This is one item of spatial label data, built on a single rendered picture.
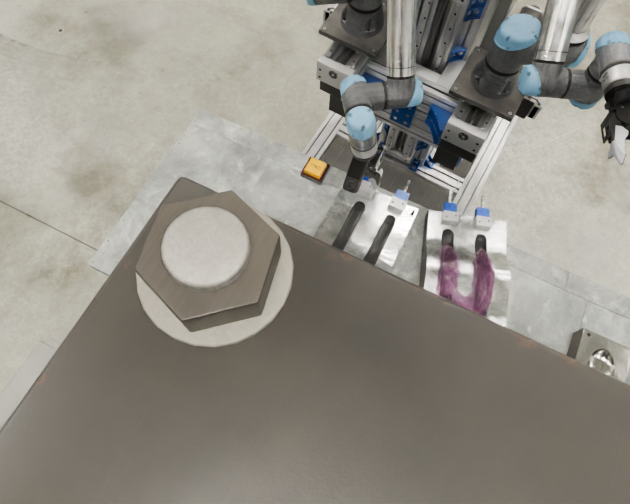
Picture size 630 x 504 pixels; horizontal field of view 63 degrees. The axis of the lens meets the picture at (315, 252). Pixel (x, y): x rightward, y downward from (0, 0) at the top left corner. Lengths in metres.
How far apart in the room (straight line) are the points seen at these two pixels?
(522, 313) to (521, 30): 0.85
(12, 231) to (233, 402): 2.66
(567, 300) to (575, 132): 1.63
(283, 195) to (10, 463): 1.49
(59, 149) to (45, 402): 2.76
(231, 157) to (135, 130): 1.24
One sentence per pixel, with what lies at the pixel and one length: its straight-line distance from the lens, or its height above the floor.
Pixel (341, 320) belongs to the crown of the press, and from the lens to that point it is 0.37.
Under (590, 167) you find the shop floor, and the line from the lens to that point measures 3.22.
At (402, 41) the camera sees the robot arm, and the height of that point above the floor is 1.37.
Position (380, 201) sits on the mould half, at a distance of 1.69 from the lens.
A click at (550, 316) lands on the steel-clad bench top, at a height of 0.80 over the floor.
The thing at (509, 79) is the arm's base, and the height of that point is 1.11.
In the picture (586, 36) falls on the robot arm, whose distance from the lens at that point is 1.76.
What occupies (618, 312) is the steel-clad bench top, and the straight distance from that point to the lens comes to 1.92.
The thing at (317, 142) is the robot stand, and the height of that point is 0.23.
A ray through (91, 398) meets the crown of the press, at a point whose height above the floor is 2.01.
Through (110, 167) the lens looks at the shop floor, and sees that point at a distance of 2.96.
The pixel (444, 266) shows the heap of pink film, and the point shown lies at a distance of 1.60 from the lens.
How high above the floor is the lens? 2.36
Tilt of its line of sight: 67 degrees down
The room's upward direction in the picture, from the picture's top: 5 degrees clockwise
